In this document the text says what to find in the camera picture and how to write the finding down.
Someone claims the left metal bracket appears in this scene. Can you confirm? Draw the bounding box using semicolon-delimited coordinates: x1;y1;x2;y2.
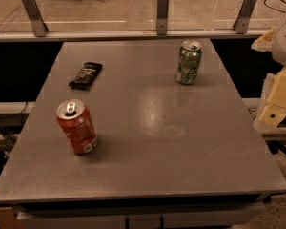
21;0;49;37

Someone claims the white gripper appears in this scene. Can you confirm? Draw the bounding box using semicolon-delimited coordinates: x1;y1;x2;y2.
251;13;286;132

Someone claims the metal rail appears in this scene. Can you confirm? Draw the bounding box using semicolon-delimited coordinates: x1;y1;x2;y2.
0;29;268;42

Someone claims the orange soda can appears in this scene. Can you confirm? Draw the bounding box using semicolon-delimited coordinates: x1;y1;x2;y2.
56;99;97;155

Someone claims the right metal bracket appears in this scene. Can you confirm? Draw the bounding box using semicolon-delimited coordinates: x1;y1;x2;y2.
233;0;257;34

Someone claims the metal bracket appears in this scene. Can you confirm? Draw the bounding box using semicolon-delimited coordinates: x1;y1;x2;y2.
233;0;257;34
156;0;169;35
21;0;49;37

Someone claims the black snack bag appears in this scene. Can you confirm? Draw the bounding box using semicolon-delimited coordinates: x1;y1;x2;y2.
69;62;103;90

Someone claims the middle metal bracket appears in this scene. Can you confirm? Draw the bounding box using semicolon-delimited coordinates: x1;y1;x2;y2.
156;0;169;35

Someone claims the green soda can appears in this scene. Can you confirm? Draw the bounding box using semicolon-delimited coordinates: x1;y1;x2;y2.
175;40;202;85

